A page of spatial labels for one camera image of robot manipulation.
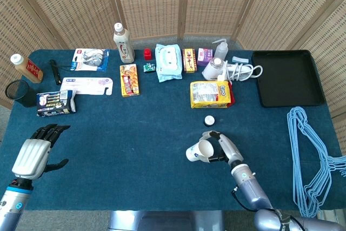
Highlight white toothbrush package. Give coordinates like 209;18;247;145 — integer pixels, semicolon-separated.
59;77;114;96

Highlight blue felt table cloth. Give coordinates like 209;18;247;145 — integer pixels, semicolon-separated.
0;49;346;212

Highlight milk tea bottle white cap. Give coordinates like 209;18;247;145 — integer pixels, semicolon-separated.
112;22;136;63

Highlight clear plastic squeeze bottle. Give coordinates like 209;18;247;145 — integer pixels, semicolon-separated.
211;38;230;61

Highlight red and yellow tall box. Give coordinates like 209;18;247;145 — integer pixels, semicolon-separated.
182;48;196;74

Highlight grey blue robot torso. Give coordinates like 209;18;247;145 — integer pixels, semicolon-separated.
108;210;225;231

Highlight brown drink bottle red label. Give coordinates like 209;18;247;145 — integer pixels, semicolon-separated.
10;54;44;84

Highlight white paper cup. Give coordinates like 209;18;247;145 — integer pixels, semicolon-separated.
185;139;215;163

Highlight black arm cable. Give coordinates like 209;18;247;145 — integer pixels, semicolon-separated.
231;184;306;231

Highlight white hair dryer with cord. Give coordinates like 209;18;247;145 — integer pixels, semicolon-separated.
202;57;263;82

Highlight light blue wet wipes pack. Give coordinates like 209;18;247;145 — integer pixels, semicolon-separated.
155;43;183;83

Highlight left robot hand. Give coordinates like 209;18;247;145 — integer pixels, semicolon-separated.
11;124;71;180

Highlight black plastic tray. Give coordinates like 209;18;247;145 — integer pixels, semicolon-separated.
251;49;326;108

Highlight yellow and red snack box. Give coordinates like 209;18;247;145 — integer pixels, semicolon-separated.
119;63;141;97

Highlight black stick with lanyard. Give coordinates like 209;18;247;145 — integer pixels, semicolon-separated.
49;59;63;85

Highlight yellow snack bag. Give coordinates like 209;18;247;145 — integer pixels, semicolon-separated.
190;80;235;109

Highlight black mesh pen holder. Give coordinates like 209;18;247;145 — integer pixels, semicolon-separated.
4;79;37;108

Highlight purple and white box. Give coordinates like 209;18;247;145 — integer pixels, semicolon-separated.
196;48;214;67

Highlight blue packaged earphones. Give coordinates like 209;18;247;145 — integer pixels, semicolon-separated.
70;48;110;72

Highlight dark printed product pack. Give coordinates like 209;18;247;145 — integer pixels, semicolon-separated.
36;89;77;117

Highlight light blue wire hangers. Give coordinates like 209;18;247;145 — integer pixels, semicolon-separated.
286;105;346;218

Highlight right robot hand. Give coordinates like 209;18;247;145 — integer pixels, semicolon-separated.
201;130;244;167

